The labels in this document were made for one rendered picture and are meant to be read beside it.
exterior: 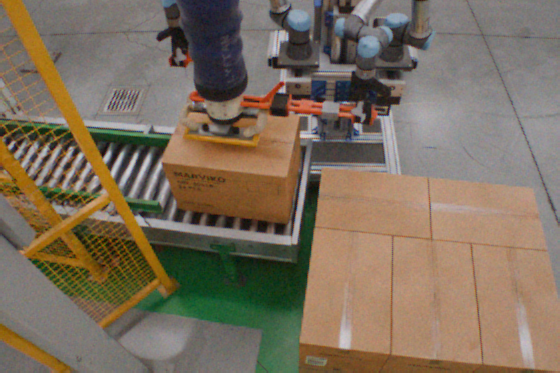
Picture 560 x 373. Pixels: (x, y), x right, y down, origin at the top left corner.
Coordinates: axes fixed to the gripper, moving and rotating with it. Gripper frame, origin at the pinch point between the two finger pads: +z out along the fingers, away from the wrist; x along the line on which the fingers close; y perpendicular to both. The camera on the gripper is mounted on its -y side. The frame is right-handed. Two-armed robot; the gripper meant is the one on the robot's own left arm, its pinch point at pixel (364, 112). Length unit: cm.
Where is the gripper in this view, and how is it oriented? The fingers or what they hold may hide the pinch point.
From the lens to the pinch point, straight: 184.1
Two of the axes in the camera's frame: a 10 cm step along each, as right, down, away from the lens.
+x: -2.1, 7.6, -6.2
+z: 0.3, 6.4, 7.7
